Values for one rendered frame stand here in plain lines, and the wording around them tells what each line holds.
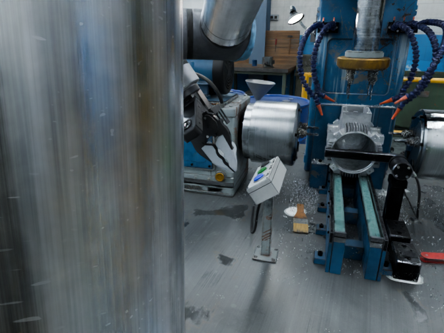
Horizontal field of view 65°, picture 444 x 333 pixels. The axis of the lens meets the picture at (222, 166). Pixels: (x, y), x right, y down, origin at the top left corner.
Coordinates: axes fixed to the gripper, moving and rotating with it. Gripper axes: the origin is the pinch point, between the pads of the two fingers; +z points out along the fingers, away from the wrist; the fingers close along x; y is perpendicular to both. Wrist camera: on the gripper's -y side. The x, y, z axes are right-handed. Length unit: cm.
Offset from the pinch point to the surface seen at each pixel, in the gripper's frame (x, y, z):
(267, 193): -1.0, 7.6, 11.7
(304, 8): -16, 581, -69
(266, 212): 5.2, 14.8, 18.5
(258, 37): 69, 556, -72
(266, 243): 10.7, 14.8, 27.0
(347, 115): -23, 63, 16
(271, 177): -3.6, 9.4, 8.8
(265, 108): 1, 59, -3
